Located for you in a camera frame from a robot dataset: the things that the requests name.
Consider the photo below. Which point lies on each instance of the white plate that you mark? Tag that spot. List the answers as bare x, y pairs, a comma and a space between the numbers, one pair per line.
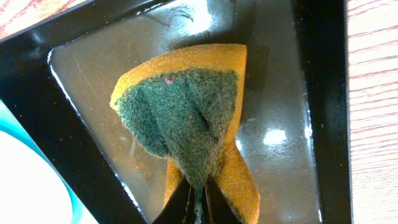
31, 186

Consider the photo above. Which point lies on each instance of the black water tray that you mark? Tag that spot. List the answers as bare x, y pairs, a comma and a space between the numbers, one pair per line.
57, 78

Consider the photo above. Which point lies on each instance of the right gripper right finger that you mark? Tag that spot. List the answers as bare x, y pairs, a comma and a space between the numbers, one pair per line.
216, 209

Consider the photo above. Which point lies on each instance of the green yellow sponge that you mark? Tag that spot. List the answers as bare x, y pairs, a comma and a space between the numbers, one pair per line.
185, 106

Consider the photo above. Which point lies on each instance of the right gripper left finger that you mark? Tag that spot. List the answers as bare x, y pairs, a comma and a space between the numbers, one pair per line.
178, 209

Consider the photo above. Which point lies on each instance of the teal plastic tray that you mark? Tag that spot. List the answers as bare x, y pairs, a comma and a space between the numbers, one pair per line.
37, 149

